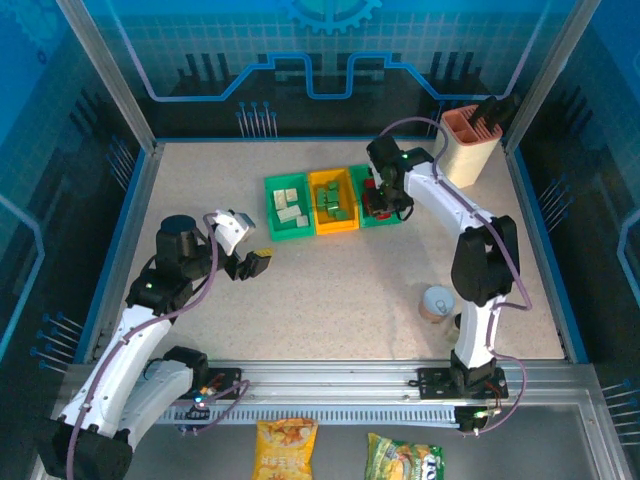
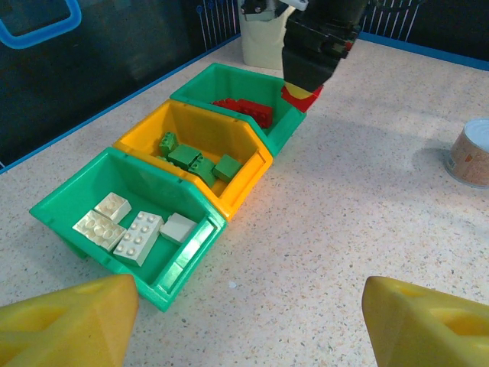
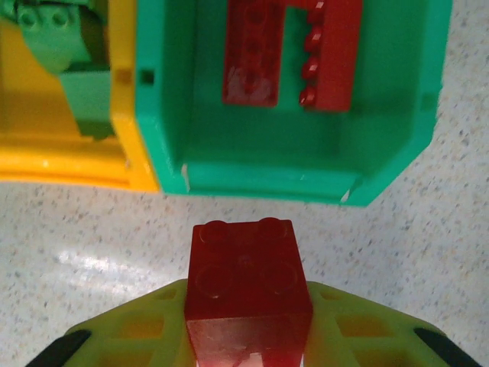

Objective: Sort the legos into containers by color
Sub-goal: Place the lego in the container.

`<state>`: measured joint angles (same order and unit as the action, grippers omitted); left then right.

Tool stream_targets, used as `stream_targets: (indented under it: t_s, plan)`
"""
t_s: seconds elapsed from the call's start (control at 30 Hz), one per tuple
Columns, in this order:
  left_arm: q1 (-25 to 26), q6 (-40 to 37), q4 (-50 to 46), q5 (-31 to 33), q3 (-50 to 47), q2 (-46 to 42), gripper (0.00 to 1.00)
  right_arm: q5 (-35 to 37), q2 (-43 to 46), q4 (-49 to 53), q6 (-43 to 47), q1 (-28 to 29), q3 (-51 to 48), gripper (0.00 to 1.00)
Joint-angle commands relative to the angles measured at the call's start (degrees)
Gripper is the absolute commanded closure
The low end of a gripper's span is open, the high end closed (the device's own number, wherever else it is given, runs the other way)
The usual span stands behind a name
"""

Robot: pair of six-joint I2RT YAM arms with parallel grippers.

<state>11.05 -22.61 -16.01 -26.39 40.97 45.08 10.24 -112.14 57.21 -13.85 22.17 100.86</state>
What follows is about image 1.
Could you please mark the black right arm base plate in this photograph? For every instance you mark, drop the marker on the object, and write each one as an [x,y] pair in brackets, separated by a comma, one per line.
[430,380]

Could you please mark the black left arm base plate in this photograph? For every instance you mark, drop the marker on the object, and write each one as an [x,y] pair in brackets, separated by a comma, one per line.
[227,377]

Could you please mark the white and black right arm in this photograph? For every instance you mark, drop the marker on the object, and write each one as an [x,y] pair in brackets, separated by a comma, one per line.
[440,190]

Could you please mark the aluminium front rail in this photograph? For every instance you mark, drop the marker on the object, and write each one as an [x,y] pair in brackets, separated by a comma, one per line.
[325,380]

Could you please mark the aluminium frame post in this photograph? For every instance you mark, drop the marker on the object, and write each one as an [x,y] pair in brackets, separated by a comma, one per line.
[107,65]
[550,65]

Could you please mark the yellow chip bag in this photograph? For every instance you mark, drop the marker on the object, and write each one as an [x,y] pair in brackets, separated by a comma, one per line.
[285,450]

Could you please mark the green chip bag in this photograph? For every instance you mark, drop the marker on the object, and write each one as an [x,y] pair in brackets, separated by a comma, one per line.
[400,460]

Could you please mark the tin can with pull tab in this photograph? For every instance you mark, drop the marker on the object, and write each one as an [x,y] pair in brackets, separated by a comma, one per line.
[437,305]

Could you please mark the green plastic bin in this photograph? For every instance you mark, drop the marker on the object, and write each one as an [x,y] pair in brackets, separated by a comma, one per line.
[358,172]
[290,234]

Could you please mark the yellow plastic bin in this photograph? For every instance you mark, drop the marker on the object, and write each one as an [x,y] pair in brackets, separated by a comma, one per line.
[332,227]

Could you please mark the cream knife block pink top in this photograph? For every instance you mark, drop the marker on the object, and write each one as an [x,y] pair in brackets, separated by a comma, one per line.
[465,160]

